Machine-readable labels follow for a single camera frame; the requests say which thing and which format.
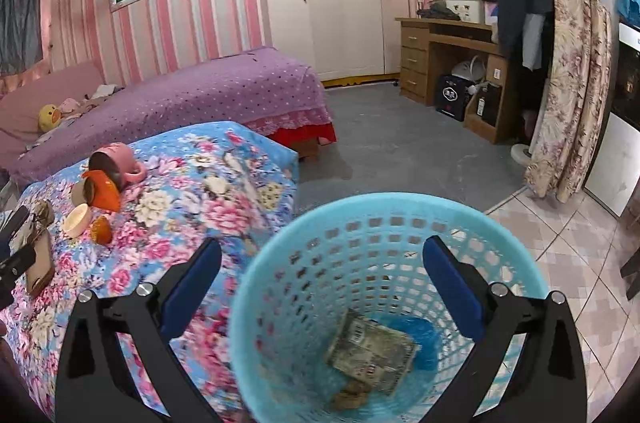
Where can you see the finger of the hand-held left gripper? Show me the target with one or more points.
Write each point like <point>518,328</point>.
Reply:
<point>19,220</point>

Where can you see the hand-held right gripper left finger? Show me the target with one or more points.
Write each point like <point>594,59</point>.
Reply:
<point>192,283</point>

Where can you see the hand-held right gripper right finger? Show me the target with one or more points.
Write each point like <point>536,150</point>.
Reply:
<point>452,288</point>

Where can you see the olive paper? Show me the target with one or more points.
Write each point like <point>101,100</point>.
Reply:
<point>44,213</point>

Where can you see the white shallow bowl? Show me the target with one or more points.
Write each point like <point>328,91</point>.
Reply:
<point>76,223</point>

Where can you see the blue plastic bag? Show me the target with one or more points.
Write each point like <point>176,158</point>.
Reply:
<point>425,343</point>

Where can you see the tan paper cup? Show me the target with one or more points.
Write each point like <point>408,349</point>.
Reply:
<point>77,193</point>

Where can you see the orange plastic cap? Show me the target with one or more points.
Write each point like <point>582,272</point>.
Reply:
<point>101,230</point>

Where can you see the orange plastic cup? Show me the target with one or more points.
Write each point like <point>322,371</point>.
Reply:
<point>107,195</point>

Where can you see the silver snack wrapper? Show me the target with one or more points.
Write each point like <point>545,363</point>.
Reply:
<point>370,353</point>

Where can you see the light blue plastic basket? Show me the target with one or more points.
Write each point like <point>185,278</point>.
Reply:
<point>390,203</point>

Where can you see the brown paper ball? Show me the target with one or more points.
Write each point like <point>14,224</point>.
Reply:
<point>350,398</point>

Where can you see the brown phone case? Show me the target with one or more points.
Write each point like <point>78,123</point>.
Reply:
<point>40,268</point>

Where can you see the blue floral blanket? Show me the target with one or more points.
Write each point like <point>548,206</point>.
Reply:
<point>200,203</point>

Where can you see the yellow duck plush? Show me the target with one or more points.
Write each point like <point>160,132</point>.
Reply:
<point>50,117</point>

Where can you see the pink mug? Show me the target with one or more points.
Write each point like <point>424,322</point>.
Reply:
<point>120,155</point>

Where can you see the pink plush toy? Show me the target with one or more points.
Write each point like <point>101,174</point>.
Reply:
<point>71,105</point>

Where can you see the pink covered headboard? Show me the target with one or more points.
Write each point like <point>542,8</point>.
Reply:
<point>50,88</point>

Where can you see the white round stand base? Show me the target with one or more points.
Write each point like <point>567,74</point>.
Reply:
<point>521,153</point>

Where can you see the brown carton box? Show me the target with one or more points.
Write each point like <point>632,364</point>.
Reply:
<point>485,103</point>

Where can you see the black gift bag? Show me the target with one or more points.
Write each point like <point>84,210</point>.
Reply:
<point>452,95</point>

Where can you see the purple dotted bed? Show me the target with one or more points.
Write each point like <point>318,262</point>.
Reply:
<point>200,88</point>

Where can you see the white appliance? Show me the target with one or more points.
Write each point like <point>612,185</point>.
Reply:
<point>615,173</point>

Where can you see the grey curtain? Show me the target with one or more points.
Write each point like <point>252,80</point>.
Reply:
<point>20,13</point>

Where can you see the beige floral curtain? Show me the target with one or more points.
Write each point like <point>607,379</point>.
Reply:
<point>570,103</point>

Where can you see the white small fan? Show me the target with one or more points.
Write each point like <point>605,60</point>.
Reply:
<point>467,68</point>

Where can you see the wooden desk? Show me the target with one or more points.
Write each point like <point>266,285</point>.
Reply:
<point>415,53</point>

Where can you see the dark clothing pile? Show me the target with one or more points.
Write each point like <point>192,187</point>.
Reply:
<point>439,12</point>

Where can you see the white storage box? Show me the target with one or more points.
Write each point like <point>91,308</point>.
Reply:
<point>465,9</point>

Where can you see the blue cloth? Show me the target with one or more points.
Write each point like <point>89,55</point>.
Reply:
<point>629,3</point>

